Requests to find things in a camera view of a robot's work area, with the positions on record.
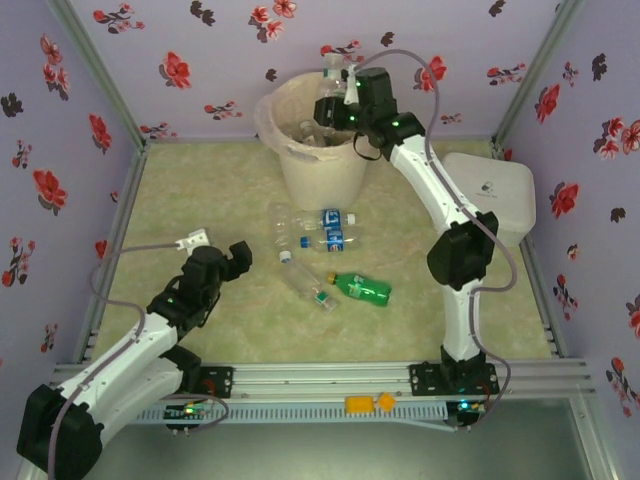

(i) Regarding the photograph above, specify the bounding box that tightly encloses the grey left arm cable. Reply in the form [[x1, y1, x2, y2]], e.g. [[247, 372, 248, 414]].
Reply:
[[47, 242, 230, 479]]

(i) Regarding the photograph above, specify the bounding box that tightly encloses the clear bottle white cap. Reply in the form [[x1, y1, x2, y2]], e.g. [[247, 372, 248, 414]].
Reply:
[[268, 201, 301, 265]]

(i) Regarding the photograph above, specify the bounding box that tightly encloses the white lidded plastic box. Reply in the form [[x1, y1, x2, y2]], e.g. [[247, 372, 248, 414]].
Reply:
[[442, 152, 537, 246]]

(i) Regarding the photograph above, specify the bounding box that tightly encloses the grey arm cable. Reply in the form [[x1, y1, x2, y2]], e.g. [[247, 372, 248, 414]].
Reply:
[[47, 242, 230, 479], [353, 49, 519, 431]]

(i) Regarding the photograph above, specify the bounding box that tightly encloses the white slotted cable duct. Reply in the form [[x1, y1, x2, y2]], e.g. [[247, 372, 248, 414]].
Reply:
[[129, 402, 450, 425]]

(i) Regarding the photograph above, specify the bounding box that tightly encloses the small green white label bottle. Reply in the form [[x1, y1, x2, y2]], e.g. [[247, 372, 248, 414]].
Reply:
[[313, 288, 340, 315]]

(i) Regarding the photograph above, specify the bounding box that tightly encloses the green bottle yellow cap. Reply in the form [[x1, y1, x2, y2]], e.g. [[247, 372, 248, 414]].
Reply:
[[327, 270, 394, 308]]

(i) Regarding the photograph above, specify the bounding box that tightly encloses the crushed clear bottle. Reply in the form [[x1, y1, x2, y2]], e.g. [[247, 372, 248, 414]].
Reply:
[[285, 259, 326, 301]]

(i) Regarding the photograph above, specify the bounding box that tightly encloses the slanted aluminium frame bar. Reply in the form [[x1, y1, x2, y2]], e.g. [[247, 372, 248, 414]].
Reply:
[[569, 397, 621, 480]]

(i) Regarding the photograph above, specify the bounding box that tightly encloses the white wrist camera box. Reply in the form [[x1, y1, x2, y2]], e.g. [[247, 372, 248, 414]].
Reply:
[[343, 63, 362, 107], [173, 227, 211, 251]]

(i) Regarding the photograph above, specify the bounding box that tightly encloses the blue label bottle white cap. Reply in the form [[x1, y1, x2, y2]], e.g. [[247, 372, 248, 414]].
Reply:
[[298, 208, 358, 232]]

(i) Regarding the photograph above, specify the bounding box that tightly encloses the clear plastic bottle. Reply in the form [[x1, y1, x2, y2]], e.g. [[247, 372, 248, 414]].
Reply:
[[298, 119, 331, 146]]

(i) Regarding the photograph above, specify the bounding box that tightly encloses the aluminium corner post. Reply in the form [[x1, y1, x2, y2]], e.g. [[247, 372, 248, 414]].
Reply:
[[492, 0, 587, 146], [47, 0, 150, 147]]

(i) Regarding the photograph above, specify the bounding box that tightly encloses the clear plastic bin liner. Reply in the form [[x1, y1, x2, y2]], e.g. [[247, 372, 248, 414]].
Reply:
[[253, 69, 381, 164]]

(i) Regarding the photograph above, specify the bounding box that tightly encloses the yellow plastic block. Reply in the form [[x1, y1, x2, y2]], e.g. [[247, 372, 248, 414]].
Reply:
[[344, 394, 377, 415]]

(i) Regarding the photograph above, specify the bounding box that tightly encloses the circuit board green light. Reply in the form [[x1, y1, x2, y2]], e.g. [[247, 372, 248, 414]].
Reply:
[[163, 402, 215, 431], [446, 398, 489, 432]]

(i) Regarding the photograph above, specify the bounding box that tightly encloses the cream plastic bin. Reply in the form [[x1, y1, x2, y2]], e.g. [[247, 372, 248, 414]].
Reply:
[[267, 69, 381, 211]]

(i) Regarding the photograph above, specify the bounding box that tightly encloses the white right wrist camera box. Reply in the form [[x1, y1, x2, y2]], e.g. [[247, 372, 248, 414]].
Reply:
[[343, 63, 362, 107]]

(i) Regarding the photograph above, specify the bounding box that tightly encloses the wide aluminium frame rail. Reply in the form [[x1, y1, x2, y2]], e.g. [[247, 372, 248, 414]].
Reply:
[[48, 358, 594, 401]]

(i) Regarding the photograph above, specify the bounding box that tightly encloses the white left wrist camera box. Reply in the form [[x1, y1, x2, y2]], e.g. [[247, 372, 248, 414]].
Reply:
[[173, 227, 211, 251]]

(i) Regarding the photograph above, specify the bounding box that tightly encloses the grey right arm cable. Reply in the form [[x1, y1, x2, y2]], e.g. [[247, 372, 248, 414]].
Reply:
[[353, 49, 519, 431]]

